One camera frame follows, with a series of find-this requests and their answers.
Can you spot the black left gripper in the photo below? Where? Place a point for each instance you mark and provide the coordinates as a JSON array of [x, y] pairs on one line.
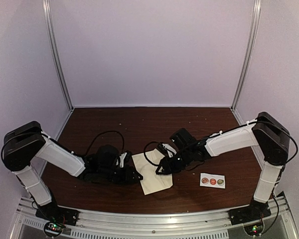
[[127, 176]]

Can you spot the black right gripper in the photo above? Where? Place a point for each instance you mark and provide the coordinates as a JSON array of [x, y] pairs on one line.
[[168, 168]]

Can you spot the cream paper envelope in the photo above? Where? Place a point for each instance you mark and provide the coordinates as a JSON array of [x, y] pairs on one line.
[[151, 182]]

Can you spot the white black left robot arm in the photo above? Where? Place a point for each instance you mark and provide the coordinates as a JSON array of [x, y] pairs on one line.
[[28, 142]]

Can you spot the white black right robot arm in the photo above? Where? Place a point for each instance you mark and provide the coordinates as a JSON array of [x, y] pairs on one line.
[[264, 132]]

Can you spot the sticker sheet with three seals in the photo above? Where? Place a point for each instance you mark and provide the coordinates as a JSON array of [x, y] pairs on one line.
[[212, 181]]

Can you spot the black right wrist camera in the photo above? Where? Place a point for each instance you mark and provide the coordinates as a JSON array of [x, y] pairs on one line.
[[166, 149]]

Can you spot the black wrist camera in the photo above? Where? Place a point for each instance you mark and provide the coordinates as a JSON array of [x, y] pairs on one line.
[[124, 159], [166, 149]]

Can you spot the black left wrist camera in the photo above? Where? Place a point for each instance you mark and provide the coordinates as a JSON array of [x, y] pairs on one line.
[[124, 159]]

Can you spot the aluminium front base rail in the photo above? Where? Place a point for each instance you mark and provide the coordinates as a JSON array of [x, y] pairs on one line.
[[215, 224]]

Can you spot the right aluminium corner post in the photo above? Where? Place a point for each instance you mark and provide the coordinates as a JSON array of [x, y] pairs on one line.
[[256, 14]]

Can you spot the aluminium corner post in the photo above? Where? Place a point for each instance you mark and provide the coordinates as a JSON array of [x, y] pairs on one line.
[[256, 14], [55, 54]]

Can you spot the left aluminium corner post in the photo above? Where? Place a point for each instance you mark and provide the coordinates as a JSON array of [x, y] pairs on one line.
[[55, 54]]

